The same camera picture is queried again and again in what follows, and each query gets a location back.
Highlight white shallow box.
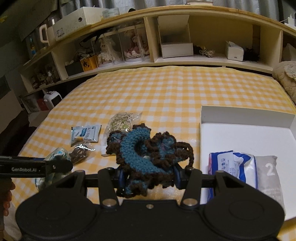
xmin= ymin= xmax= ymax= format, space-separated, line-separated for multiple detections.
xmin=199 ymin=106 xmax=295 ymax=220

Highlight yellow checkered bed sheet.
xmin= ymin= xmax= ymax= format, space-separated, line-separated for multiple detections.
xmin=20 ymin=66 xmax=295 ymax=167

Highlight clear bag brown item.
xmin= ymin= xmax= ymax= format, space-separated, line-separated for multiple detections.
xmin=69 ymin=142 xmax=95 ymax=166

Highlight open white cardboard box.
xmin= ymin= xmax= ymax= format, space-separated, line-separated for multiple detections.
xmin=158 ymin=15 xmax=194 ymax=58

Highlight clear bag beige item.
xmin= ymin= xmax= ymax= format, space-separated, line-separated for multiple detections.
xmin=101 ymin=112 xmax=142 ymax=157

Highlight blue brown crochet piece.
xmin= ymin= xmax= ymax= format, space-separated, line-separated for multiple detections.
xmin=106 ymin=123 xmax=194 ymax=198

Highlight beige fluffy blanket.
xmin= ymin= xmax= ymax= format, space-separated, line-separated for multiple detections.
xmin=273 ymin=61 xmax=296 ymax=104

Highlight doll in clear case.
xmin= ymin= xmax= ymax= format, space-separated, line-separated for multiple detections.
xmin=118 ymin=24 xmax=150 ymax=63

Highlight person left hand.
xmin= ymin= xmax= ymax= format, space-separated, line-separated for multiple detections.
xmin=1 ymin=178 xmax=16 ymax=216

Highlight white step stool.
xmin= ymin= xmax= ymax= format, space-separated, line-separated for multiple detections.
xmin=44 ymin=91 xmax=62 ymax=110

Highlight blue white tissue pack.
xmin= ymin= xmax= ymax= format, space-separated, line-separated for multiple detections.
xmin=208 ymin=151 xmax=258 ymax=189

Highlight grey numbered pouch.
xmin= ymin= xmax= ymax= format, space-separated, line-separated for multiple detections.
xmin=255 ymin=156 xmax=285 ymax=210

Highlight yellow black box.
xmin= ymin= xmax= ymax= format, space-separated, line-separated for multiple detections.
xmin=80 ymin=55 xmax=98 ymax=72

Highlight white storage box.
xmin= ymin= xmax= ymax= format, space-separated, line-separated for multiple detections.
xmin=53 ymin=6 xmax=106 ymax=42

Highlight small blue white sachet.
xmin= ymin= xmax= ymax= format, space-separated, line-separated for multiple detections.
xmin=70 ymin=125 xmax=101 ymax=146

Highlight white tissue box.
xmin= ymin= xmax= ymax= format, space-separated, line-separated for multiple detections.
xmin=225 ymin=41 xmax=244 ymax=62

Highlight wooden headboard shelf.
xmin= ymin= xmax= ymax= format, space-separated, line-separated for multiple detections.
xmin=20 ymin=5 xmax=295 ymax=94

